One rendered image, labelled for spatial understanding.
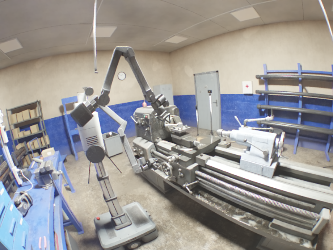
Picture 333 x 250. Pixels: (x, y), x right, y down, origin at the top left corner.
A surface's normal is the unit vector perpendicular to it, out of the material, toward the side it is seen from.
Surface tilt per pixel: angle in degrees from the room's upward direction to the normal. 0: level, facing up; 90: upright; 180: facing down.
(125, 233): 0
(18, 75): 90
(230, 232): 0
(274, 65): 90
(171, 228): 0
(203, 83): 90
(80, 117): 90
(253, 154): 66
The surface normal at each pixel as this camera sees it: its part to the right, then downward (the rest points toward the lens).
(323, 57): -0.79, 0.22
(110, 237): -0.11, -0.97
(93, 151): 0.56, 0.14
